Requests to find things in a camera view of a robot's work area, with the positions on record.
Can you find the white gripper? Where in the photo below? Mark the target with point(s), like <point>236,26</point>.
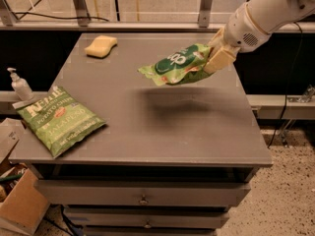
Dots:
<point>241,29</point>

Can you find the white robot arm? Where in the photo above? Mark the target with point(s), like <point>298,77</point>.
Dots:
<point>282,12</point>

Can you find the metal railing frame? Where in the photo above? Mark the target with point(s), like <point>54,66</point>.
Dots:
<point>107,15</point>

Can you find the green rice chip bag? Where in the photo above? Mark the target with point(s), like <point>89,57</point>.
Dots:
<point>185,66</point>

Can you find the yellow sponge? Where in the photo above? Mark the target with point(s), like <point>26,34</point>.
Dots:
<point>101,46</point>

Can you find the grey drawer cabinet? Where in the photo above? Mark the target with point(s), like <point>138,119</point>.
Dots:
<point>170,161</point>

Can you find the cardboard box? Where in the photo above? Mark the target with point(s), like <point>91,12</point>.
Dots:
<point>22,207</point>

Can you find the white pump bottle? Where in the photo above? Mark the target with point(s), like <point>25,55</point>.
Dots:
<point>20,85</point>

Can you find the green jalapeno chip bag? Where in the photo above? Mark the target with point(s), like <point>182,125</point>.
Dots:
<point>58,120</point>

